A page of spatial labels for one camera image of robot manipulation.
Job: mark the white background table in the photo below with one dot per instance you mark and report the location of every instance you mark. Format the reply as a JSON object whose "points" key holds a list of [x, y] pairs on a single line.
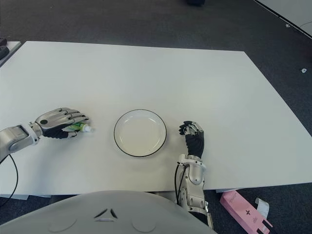
{"points": [[292, 12]]}

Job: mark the white paper slip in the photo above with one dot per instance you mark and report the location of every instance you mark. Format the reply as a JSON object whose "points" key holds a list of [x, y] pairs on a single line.
{"points": [[262, 207]]}

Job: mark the white side table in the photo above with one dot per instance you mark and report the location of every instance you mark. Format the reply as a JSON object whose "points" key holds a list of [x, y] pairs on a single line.
{"points": [[12, 48]]}

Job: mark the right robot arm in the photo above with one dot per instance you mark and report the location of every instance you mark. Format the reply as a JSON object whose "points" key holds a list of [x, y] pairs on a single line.
{"points": [[195, 175]]}

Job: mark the pink cardboard box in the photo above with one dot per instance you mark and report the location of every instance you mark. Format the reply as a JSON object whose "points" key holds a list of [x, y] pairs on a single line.
{"points": [[243, 209]]}

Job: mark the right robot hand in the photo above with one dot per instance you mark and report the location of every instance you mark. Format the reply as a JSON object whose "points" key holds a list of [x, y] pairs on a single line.
{"points": [[195, 143]]}

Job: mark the green white toothpaste tube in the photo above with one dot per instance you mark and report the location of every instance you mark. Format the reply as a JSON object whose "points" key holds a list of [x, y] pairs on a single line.
{"points": [[81, 127]]}

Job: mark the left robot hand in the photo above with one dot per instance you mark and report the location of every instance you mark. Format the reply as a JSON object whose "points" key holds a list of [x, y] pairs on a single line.
{"points": [[52, 119]]}

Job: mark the white plate black rim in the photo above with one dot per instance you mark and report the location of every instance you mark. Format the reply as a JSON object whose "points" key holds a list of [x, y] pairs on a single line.
{"points": [[140, 132]]}

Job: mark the grey robot torso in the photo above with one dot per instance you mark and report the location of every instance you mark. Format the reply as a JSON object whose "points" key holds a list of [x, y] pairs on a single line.
{"points": [[109, 214]]}

